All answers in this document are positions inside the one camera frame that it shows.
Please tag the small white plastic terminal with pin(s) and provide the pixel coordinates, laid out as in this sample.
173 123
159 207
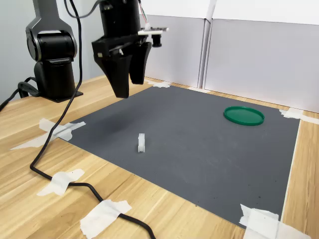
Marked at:
141 143

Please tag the round green lid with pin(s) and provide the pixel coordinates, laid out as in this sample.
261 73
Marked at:
243 115

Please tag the white tape piece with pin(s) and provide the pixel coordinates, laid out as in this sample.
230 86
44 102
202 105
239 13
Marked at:
32 143
199 90
99 217
294 114
159 83
264 224
61 181
63 129

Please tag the grey partition panel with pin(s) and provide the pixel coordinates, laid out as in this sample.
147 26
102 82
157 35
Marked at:
179 49
261 62

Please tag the dark grey mat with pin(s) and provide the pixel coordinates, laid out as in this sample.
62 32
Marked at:
199 161

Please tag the small white camera box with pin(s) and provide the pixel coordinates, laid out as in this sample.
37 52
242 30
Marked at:
155 31

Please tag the white partition post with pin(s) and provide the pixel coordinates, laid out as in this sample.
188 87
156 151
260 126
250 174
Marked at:
204 54

